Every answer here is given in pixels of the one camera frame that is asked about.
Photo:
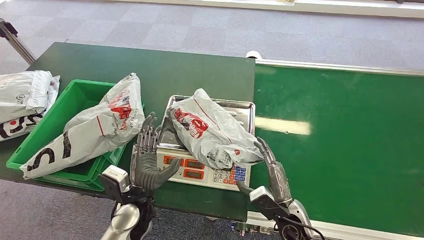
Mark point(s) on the green plastic crate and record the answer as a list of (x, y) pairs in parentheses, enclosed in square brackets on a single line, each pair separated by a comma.
[(69, 109), (107, 169)]

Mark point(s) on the white scale with steel tray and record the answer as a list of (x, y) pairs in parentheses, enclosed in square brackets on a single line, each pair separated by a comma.
[(195, 174)]

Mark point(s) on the green conveyor belt machine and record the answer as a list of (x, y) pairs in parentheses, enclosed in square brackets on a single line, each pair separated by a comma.
[(357, 132)]

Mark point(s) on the metal stand leg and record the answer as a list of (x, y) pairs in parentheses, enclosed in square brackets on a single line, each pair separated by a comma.
[(16, 41)]

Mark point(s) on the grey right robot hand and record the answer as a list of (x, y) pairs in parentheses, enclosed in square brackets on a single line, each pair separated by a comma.
[(278, 179)]

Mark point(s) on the plain grey poly bag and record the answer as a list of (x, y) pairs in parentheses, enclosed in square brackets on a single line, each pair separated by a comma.
[(20, 92)]

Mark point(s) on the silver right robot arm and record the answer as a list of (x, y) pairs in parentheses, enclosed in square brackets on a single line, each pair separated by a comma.
[(299, 215)]

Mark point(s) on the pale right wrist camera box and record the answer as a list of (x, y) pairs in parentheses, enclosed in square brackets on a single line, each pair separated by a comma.
[(261, 195)]

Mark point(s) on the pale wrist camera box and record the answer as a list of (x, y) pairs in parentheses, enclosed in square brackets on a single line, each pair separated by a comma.
[(116, 175), (261, 195)]

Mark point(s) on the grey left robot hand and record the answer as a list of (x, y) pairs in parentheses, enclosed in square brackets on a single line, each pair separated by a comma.
[(145, 165)]

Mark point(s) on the white conveyor end roller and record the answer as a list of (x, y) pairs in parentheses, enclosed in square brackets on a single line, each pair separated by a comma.
[(253, 54)]

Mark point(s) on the grey poly bag, black letters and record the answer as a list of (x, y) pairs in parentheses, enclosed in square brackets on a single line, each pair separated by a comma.
[(20, 127)]

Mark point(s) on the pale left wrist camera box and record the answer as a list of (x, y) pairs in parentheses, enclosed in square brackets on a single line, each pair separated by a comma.
[(116, 175)]

